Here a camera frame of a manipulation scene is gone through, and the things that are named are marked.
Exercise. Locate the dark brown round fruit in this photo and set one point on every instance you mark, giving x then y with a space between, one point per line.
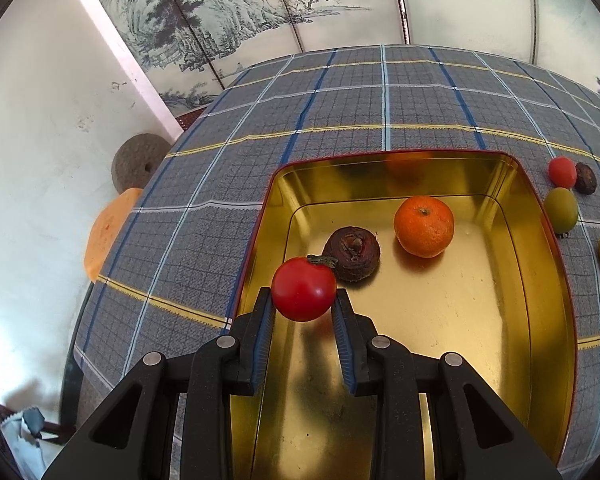
586 178
352 256

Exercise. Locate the grey checked tablecloth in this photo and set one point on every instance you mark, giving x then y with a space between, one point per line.
355 105

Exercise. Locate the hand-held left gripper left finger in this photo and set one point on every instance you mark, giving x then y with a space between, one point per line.
265 341

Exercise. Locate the round grey millstone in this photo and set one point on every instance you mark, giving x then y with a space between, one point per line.
136 160

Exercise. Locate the orange mandarin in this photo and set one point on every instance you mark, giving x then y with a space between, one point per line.
424 227

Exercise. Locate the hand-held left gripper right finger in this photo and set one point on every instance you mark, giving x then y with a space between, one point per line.
342 342

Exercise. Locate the white plastic bag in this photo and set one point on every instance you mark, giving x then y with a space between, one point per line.
22 447

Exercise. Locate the yellow round stool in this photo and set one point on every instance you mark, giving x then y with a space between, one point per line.
106 232

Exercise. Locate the painted landscape folding screen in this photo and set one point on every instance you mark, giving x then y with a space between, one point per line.
430 0

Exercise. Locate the red tomato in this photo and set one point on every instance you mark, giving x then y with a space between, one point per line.
562 171
304 291

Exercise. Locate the gold tin box red outside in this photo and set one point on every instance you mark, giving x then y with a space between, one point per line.
455 335

